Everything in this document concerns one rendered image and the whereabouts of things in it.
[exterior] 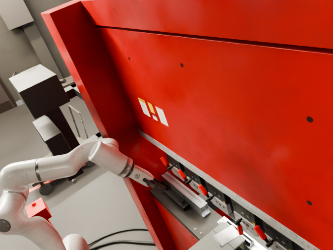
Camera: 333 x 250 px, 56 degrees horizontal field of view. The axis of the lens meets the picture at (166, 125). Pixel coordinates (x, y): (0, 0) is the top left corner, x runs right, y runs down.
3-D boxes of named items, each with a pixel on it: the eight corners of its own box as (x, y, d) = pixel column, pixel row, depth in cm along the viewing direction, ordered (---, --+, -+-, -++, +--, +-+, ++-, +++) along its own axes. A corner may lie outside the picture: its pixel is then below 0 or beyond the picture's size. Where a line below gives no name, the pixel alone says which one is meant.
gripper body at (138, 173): (134, 163, 121) (157, 176, 126) (128, 156, 131) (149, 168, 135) (124, 180, 121) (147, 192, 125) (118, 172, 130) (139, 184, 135)
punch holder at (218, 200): (211, 202, 174) (203, 180, 166) (222, 193, 177) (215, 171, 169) (229, 216, 162) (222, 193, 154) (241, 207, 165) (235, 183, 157)
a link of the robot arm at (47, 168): (48, 162, 133) (120, 150, 135) (40, 186, 119) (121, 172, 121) (42, 144, 129) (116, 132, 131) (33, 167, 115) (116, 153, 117)
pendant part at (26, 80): (61, 166, 272) (8, 78, 231) (86, 151, 281) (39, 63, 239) (79, 193, 231) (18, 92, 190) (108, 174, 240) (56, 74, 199)
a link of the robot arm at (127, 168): (130, 159, 121) (136, 162, 122) (125, 154, 129) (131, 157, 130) (118, 178, 120) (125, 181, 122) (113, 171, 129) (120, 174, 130)
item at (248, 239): (225, 225, 183) (224, 222, 182) (229, 222, 184) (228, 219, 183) (250, 246, 167) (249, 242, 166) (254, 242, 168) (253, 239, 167)
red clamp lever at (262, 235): (253, 227, 135) (269, 247, 132) (260, 222, 136) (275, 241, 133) (251, 228, 136) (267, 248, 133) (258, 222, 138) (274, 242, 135)
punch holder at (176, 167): (172, 172, 206) (164, 153, 198) (182, 165, 209) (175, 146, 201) (185, 182, 194) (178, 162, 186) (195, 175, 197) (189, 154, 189)
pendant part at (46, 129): (53, 158, 258) (31, 122, 241) (67, 150, 262) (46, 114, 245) (69, 182, 222) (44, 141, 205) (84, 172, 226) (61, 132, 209)
